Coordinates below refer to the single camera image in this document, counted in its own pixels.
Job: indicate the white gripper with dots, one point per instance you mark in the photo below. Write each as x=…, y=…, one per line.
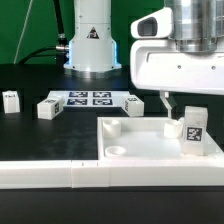
x=157, y=65

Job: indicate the white square tabletop part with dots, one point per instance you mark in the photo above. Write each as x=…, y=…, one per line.
x=143, y=138

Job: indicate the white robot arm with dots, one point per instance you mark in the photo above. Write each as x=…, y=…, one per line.
x=179, y=48

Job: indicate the AprilTag marker sheet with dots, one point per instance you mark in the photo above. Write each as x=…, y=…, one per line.
x=91, y=98

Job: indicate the white L-shaped obstacle fence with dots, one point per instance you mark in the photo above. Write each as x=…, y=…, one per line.
x=110, y=173

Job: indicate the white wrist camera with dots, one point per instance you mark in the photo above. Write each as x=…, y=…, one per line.
x=157, y=25

